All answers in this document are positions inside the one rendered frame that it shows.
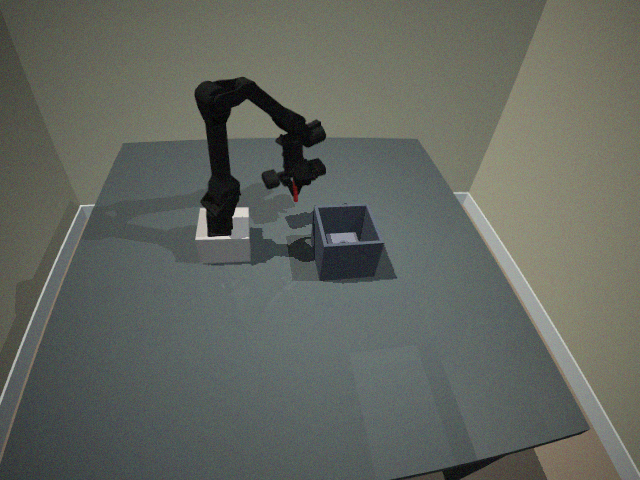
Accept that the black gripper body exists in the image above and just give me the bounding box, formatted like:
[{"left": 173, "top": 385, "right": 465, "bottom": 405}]
[{"left": 262, "top": 152, "right": 326, "bottom": 189}]

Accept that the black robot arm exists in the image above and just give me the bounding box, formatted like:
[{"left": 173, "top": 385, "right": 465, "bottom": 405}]
[{"left": 194, "top": 77, "right": 326, "bottom": 237}]

